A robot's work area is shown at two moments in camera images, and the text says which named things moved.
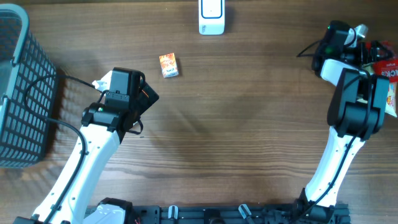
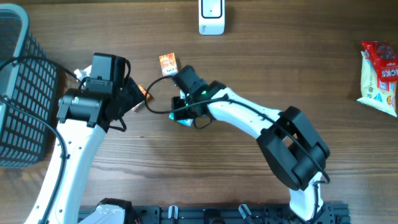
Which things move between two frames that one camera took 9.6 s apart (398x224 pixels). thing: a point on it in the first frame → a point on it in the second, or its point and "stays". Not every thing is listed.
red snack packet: (387, 67) stays
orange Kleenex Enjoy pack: (168, 65) stays
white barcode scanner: (211, 17) stays
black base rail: (239, 214) stays
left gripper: (147, 101) → (132, 94)
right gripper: (362, 60) → (181, 114)
